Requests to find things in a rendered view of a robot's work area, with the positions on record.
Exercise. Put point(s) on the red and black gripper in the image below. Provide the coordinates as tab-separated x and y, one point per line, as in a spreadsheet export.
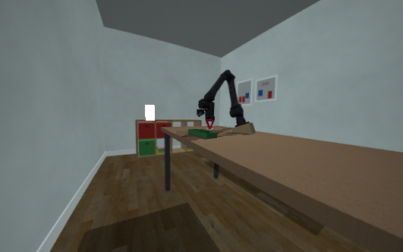
209	118

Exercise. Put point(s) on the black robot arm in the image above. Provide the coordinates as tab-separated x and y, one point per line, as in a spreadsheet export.
235	110

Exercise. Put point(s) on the green open bin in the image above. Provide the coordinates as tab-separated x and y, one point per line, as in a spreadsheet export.
202	133

